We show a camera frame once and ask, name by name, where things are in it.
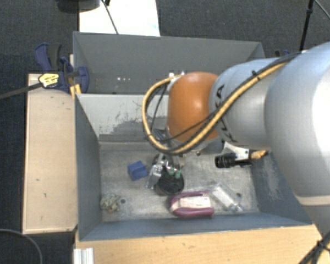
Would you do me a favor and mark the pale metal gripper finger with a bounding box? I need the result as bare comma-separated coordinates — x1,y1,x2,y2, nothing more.
145,164,163,190

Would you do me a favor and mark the blue sponge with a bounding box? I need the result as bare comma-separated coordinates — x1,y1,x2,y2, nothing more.
127,160,149,182

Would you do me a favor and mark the black round cup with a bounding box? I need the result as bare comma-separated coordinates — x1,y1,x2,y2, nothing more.
156,172,185,196

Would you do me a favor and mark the purple and white packet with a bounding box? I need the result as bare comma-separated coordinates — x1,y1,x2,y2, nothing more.
168,190,215,219

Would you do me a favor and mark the speckled beige toy animal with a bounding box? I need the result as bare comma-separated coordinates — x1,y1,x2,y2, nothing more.
100,193,121,213

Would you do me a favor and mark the pale wood flat board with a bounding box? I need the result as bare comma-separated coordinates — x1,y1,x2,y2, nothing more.
21,73,79,235

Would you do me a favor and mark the grey metal bin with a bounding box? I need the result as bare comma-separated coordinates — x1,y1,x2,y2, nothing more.
72,31,314,242

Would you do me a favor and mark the black cylinder on white bracket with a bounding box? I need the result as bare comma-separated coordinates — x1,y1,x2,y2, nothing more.
214,142,252,169

